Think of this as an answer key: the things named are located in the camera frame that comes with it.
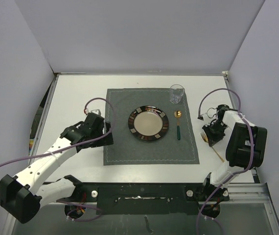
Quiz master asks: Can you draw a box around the aluminium frame rail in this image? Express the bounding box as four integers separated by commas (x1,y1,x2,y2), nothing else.
11,182,269,204

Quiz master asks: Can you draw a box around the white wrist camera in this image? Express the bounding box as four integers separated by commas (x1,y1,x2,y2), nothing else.
198,113,212,123
84,108,101,116

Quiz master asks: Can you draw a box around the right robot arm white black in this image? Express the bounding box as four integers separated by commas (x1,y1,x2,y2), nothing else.
198,105,267,200

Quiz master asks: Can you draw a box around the dark rimmed dinner plate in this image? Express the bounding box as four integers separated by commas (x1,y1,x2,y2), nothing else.
128,105,169,141

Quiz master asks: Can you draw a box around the clear drinking glass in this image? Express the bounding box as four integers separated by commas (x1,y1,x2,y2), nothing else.
169,84,185,104

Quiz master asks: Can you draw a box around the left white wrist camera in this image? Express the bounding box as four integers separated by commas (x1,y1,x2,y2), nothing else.
84,108,101,116

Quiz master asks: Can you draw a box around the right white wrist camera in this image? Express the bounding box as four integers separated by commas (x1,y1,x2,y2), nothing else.
198,113,212,123

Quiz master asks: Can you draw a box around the gold spoon green handle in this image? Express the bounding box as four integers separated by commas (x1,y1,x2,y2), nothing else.
174,110,182,140

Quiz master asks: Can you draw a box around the gold fork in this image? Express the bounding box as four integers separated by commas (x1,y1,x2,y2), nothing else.
200,132,225,163

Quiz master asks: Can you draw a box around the grey cloth placemat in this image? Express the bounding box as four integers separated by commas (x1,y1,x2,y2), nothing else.
103,88,199,165

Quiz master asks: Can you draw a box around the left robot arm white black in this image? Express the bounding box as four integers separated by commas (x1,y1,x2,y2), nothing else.
0,113,114,224

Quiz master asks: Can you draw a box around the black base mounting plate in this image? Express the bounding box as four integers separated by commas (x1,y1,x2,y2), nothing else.
62,183,230,218

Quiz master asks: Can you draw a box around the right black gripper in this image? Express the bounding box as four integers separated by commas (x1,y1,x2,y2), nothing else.
203,121,228,147

